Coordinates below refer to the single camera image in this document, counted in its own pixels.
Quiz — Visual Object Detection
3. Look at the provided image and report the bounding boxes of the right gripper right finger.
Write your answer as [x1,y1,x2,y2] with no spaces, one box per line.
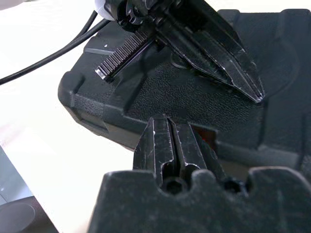
[169,117,227,183]

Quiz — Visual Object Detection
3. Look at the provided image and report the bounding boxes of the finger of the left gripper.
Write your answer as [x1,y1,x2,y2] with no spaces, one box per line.
[174,0,265,103]
[157,28,233,85]

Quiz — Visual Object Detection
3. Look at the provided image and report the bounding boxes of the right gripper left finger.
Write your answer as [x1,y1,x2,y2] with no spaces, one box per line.
[132,116,182,193]

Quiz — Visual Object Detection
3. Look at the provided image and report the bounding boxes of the black tool case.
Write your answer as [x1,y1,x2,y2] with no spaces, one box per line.
[57,8,311,180]

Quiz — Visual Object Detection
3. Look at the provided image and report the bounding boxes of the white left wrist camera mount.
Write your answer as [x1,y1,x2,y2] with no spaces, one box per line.
[94,0,118,20]

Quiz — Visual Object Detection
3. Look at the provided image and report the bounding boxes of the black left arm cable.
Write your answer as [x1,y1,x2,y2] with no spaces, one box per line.
[0,11,110,86]

